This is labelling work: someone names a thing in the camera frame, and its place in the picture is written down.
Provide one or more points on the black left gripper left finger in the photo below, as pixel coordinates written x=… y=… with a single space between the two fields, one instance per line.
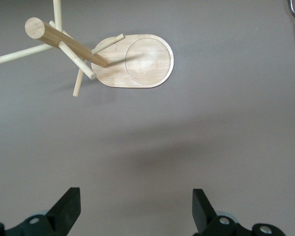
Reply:
x=64 y=214

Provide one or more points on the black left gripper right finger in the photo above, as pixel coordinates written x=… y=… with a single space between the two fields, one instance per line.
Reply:
x=204 y=216

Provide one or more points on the wooden cup rack with pegs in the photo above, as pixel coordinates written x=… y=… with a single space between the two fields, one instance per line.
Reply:
x=142 y=61

